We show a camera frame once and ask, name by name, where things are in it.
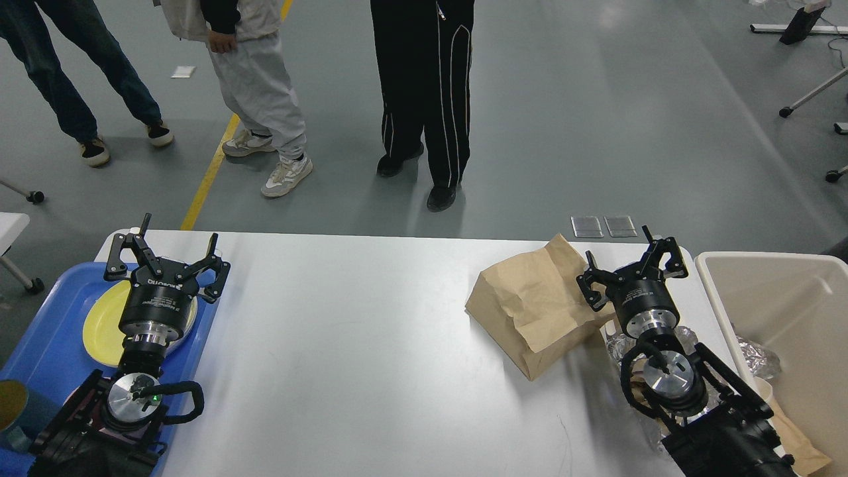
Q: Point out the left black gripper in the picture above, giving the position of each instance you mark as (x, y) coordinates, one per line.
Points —
(159, 305)

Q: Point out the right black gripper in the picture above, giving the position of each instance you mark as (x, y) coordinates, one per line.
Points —
(638, 291)

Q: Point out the yellow plate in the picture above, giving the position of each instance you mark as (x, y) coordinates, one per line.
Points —
(102, 338)

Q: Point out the brown paper bag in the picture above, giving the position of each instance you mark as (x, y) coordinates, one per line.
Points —
(531, 305)

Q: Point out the dark green mug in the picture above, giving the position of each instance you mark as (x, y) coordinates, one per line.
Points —
(24, 414)

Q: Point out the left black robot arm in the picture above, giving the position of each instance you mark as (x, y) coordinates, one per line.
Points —
(111, 425)

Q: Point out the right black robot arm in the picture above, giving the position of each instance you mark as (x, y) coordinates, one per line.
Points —
(716, 425)

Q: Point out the pink plate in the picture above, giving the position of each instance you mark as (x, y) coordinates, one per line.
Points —
(174, 345)

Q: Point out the right metal floor plate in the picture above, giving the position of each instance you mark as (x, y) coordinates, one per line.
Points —
(620, 226)

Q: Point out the metal floor plate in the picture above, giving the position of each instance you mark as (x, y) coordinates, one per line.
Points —
(587, 227)
(620, 226)

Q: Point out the left metal floor plate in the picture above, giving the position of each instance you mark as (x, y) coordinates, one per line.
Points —
(587, 227)

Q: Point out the foil in bin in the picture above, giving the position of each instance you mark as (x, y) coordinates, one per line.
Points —
(751, 359)

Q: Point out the beige plastic bin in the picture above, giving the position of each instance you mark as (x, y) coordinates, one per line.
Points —
(796, 306)

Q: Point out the wheeled chair base legs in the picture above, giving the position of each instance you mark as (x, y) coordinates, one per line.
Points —
(832, 176)

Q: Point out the brown paper in bin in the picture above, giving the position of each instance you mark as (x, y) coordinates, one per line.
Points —
(807, 459)

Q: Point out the person in light grey trousers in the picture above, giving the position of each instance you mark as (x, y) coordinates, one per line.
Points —
(245, 48)

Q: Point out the black stand on floor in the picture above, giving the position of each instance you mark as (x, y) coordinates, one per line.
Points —
(803, 22)

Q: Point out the person in black trousers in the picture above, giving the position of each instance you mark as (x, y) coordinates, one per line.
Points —
(424, 54)

